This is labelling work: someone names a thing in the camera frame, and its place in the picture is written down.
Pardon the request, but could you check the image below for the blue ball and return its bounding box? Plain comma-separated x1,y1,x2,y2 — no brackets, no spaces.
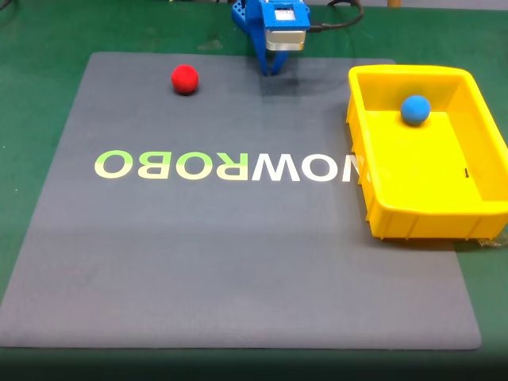
400,94,432,127

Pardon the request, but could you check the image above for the gray printed mat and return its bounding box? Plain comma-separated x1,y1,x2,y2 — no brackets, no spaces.
0,51,483,351

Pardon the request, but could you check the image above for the silver camera box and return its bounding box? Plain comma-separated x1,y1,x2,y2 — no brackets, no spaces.
264,27,308,53

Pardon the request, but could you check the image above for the clear plastic wrap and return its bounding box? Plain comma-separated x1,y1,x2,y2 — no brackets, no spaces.
477,235,508,250

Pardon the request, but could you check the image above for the yellow plastic bin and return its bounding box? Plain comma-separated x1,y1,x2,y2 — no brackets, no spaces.
345,64,508,241

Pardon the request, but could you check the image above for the red ball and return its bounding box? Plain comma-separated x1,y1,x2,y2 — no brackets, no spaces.
171,63,200,96

